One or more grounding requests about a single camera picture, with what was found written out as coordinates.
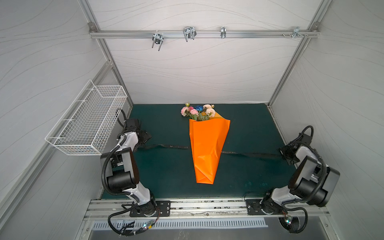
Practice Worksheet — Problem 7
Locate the black strap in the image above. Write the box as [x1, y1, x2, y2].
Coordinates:
[138, 143, 283, 159]

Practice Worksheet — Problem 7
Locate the pink fake flower spray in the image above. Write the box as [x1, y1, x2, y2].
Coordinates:
[181, 103, 194, 119]

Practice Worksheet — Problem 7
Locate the blue fake rose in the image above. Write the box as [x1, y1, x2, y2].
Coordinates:
[194, 106, 204, 118]

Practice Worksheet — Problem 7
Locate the orange wrapping paper sheet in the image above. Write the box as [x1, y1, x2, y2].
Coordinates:
[189, 114, 231, 185]

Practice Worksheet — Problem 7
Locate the peach fake flower spray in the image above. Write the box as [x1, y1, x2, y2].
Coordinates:
[202, 104, 216, 121]

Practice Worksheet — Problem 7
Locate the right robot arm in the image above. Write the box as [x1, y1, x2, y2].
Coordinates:
[260, 145, 341, 215]

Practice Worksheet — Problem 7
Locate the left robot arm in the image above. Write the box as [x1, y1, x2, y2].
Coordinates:
[101, 132, 157, 215]

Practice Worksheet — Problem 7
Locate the left metal u-bolt clamp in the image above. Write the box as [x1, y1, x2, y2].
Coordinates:
[152, 33, 164, 51]

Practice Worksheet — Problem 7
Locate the metal u-bolt clamp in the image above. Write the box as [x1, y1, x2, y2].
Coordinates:
[183, 27, 197, 42]
[152, 33, 164, 51]

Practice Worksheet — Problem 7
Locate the white vent grille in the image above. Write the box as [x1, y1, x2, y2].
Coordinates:
[92, 217, 268, 231]

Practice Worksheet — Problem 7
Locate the middle metal u-bolt clamp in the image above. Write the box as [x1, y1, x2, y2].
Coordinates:
[183, 27, 197, 42]

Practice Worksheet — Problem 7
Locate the aluminium top crossbar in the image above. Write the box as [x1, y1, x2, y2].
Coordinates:
[90, 29, 321, 39]

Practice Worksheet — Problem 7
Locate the right metal bolt clamp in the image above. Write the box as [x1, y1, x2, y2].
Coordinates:
[282, 28, 309, 39]

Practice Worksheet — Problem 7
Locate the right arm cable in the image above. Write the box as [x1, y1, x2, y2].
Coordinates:
[278, 206, 309, 234]

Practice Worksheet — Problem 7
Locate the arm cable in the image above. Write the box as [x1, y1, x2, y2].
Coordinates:
[107, 202, 161, 237]
[278, 206, 309, 234]

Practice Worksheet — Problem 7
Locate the aluminium front rail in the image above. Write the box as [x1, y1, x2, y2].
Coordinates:
[83, 197, 330, 221]

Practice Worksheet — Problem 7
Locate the white wire basket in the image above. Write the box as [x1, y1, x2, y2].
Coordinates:
[45, 80, 127, 156]

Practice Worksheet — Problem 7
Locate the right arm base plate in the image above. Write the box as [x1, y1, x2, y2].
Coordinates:
[245, 199, 284, 216]

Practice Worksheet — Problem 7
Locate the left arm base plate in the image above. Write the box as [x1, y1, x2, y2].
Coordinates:
[130, 201, 171, 218]

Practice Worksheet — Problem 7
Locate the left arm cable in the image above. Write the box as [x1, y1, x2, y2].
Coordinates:
[107, 202, 161, 237]

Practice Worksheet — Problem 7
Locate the small metal bracket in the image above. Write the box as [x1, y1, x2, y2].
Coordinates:
[221, 27, 227, 39]

